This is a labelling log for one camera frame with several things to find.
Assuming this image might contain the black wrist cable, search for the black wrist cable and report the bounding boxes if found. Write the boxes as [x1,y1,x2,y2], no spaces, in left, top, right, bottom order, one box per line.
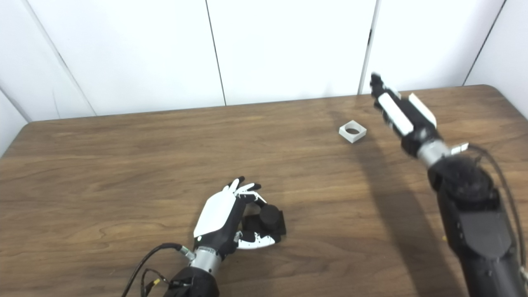
[122,243,194,297]
[452,142,528,269]

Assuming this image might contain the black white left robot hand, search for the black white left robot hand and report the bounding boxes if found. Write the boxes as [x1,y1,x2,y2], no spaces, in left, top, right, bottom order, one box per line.
[193,177,285,260]

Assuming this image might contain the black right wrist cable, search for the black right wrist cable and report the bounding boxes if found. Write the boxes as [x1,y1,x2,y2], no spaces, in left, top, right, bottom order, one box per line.
[452,142,528,269]

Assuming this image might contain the white square piece with hole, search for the white square piece with hole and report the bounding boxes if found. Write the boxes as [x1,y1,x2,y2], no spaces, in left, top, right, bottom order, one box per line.
[339,120,367,144]

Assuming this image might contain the black peg with square base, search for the black peg with square base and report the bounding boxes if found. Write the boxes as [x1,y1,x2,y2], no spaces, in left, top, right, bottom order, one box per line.
[241,204,287,244]

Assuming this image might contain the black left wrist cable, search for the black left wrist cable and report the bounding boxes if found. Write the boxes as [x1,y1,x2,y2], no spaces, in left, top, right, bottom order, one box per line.
[122,243,194,297]

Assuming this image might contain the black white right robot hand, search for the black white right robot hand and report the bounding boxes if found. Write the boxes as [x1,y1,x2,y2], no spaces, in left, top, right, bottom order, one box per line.
[369,73,442,157]

